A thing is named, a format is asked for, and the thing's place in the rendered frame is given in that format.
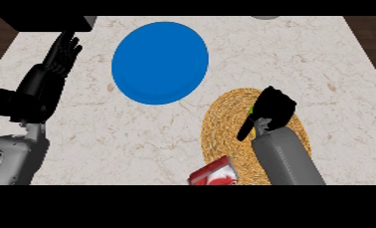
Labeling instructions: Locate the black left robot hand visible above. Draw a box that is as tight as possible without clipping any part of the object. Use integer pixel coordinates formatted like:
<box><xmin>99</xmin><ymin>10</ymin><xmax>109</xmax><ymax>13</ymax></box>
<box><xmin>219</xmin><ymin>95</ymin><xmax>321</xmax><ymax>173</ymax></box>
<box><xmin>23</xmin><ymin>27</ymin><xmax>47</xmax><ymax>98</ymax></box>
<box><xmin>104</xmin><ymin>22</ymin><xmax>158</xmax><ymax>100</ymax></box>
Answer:
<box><xmin>0</xmin><ymin>30</ymin><xmax>84</xmax><ymax>124</ymax></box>

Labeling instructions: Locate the black box appliance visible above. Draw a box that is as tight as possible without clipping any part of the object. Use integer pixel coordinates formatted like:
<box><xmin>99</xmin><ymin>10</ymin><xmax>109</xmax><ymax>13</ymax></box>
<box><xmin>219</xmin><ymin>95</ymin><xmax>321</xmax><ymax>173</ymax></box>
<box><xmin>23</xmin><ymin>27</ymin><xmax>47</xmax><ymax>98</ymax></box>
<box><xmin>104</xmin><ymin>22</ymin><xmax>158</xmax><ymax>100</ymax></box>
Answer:
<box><xmin>0</xmin><ymin>15</ymin><xmax>99</xmax><ymax>33</ymax></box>

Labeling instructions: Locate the red and white can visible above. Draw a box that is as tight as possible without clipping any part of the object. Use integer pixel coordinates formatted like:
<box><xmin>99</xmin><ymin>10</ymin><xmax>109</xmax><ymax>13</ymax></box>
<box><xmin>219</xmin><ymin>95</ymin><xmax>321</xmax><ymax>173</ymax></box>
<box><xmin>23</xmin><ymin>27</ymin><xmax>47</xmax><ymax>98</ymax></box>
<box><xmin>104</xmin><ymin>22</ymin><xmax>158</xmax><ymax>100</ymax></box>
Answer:
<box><xmin>187</xmin><ymin>154</ymin><xmax>239</xmax><ymax>186</ymax></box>

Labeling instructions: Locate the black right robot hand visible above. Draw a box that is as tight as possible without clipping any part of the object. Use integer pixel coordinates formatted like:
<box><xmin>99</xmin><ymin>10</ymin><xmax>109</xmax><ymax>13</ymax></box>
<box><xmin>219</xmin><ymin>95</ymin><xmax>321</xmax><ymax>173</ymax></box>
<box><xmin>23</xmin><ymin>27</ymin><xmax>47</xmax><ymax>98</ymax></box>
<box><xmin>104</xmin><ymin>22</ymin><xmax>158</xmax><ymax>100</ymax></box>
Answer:
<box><xmin>236</xmin><ymin>86</ymin><xmax>298</xmax><ymax>142</ymax></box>

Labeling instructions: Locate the woven straw placemat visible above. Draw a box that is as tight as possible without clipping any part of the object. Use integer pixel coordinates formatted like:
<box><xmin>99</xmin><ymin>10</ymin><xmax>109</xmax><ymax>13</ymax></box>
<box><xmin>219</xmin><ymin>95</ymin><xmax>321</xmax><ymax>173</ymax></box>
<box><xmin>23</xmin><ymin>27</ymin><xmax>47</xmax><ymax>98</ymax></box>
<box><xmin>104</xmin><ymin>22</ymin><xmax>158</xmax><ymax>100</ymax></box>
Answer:
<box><xmin>199</xmin><ymin>88</ymin><xmax>312</xmax><ymax>186</ymax></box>

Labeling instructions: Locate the grey round object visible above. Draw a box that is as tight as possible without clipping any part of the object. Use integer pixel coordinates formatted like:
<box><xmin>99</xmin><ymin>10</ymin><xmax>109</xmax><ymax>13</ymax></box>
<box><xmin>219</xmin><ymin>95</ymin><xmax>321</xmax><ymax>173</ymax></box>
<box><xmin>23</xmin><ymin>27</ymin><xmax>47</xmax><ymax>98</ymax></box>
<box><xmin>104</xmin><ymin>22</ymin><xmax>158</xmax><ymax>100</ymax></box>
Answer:
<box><xmin>250</xmin><ymin>15</ymin><xmax>281</xmax><ymax>21</ymax></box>

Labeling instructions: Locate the blue round plate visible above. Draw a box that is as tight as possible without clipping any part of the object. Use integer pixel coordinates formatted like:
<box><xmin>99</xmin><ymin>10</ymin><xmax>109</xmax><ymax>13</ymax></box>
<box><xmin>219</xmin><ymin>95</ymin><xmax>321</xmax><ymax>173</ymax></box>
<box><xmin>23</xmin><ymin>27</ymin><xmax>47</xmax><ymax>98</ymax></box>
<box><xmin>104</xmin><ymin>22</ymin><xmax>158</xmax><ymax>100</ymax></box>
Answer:
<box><xmin>110</xmin><ymin>21</ymin><xmax>209</xmax><ymax>106</ymax></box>

